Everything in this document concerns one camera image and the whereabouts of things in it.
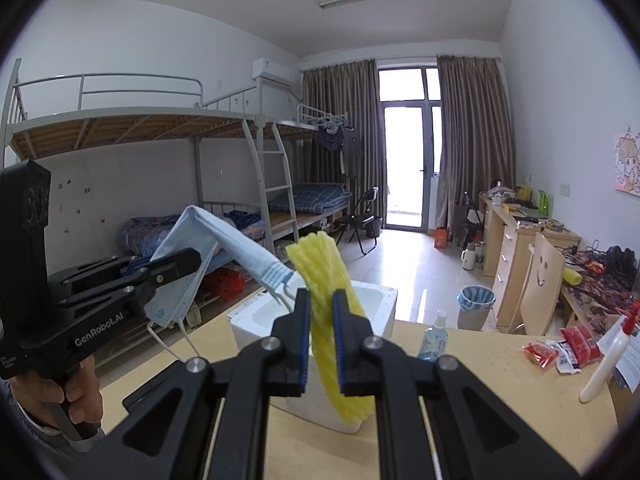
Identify light blue face mask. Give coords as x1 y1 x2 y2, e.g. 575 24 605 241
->
144 205 294 333

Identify yellow foam net sleeve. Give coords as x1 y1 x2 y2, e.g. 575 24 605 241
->
286 232 374 424

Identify person's left hand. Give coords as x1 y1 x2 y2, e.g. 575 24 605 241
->
9 356 103 428

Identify blue plaid quilt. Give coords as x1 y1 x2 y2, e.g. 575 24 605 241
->
116 209 266 257

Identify white styrofoam box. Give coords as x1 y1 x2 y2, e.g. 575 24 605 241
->
226 271 399 435

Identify blue lined trash bin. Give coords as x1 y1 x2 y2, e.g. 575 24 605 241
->
457 285 496 330

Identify metal bunk bed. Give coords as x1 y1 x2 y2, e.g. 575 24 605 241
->
1 73 349 292

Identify black folding chair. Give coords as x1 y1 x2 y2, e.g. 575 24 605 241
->
335 186 381 256

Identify white thermos jug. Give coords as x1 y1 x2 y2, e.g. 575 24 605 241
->
460 242 476 271

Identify orange bag on floor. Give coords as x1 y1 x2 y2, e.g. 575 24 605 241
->
434 228 449 249

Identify white red snack packet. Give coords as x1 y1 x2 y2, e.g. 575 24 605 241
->
546 340 582 375

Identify light wooden desk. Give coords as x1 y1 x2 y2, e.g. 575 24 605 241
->
480 194 580 332

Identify smiley face wooden chair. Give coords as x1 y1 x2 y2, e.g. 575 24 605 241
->
520 233 565 336

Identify left brown curtain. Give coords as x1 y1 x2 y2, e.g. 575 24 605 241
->
300 60 387 218

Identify brown curtain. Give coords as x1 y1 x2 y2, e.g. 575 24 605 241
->
300 60 387 218
436 55 515 230

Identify large red snack bag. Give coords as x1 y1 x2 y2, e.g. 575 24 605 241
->
560 325 602 367

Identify yellow bottle on desk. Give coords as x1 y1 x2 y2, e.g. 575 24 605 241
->
562 266 582 287

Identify white air conditioner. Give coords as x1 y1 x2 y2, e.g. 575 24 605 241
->
252 58 298 87

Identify white lotion pump bottle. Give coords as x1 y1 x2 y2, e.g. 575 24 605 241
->
578 301 639 403

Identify right brown curtain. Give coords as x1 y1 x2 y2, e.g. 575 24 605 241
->
436 55 515 230

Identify white paper sheet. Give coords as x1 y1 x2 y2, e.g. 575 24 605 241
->
597 315 639 393

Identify glass balcony door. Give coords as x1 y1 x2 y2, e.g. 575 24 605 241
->
378 65 442 233

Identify black headphones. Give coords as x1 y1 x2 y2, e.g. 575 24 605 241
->
604 246 637 280

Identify pink cartoon wall picture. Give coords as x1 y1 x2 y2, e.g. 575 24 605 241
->
614 132 640 196

